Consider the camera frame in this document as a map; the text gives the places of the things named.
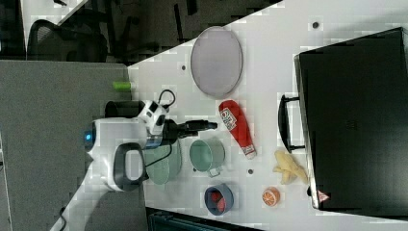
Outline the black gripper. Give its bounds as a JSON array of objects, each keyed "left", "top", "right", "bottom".
[{"left": 163, "top": 119, "right": 217, "bottom": 142}]

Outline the red ketchup bottle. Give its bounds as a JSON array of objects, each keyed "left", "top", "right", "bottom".
[{"left": 218, "top": 100, "right": 256, "bottom": 160}]

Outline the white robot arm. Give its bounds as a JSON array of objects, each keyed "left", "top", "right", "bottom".
[{"left": 50, "top": 100, "right": 217, "bottom": 231}]

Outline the green oval strainer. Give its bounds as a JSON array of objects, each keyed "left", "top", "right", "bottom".
[{"left": 144, "top": 141, "right": 182, "bottom": 185}]

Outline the green mug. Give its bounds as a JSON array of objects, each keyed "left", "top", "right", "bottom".
[{"left": 189, "top": 139, "right": 225, "bottom": 178}]

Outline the black utensil holder cup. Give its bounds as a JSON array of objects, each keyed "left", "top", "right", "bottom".
[{"left": 105, "top": 101, "right": 145, "bottom": 118}]

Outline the red strawberry toy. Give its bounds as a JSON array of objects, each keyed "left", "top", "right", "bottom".
[{"left": 211, "top": 192, "right": 226, "bottom": 213}]

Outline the lilac oval plate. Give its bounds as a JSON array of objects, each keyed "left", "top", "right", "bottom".
[{"left": 191, "top": 26, "right": 242, "bottom": 98}]

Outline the blue bowl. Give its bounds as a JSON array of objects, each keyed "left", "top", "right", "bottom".
[{"left": 204, "top": 184, "right": 234, "bottom": 216}]

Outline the green marker cap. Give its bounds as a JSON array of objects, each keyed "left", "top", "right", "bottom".
[{"left": 113, "top": 82, "right": 132, "bottom": 91}]

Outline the yellow banana peel toy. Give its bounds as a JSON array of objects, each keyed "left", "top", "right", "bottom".
[{"left": 273, "top": 150, "right": 309, "bottom": 185}]

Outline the black office chair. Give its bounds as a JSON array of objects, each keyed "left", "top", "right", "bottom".
[{"left": 27, "top": 19, "right": 108, "bottom": 63}]

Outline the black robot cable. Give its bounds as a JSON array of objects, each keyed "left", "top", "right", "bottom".
[{"left": 143, "top": 89, "right": 177, "bottom": 167}]

